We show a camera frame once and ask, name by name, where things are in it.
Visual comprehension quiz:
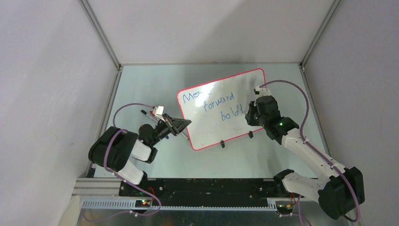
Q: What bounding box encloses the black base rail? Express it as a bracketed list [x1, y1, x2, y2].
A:
[119, 178, 298, 208]

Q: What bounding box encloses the black cap marker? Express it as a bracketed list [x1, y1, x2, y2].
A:
[141, 110, 158, 123]

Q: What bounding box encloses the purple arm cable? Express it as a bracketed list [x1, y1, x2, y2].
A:
[259, 80, 362, 226]
[82, 103, 163, 224]

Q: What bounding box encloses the aluminium frame profile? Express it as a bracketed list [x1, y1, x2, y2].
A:
[72, 178, 298, 212]

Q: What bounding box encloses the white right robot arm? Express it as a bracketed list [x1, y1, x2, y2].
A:
[245, 95, 365, 219]

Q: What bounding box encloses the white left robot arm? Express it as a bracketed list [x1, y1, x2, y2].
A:
[88, 113, 191, 196]

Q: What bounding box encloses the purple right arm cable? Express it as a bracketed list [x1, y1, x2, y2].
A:
[259, 80, 362, 226]

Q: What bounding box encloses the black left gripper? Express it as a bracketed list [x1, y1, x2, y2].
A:
[150, 113, 191, 146]

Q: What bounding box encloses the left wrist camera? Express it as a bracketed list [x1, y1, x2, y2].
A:
[152, 105, 165, 121]

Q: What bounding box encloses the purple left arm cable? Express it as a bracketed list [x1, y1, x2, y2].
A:
[82, 103, 163, 224]

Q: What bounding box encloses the pink framed whiteboard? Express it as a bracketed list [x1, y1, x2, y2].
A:
[177, 68, 266, 151]

